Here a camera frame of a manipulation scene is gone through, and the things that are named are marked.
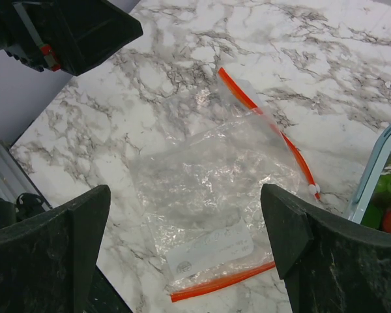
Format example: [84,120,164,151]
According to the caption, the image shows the clear orange-zip bag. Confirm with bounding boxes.
[130,68,321,302]

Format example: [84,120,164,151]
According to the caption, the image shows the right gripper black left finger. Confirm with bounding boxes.
[0,184,112,313]

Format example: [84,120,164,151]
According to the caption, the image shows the light blue plastic basket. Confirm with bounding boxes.
[343,124,391,224]

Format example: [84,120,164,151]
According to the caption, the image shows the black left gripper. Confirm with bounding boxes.
[0,1,143,76]

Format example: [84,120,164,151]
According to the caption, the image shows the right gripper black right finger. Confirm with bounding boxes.
[261,184,391,312]

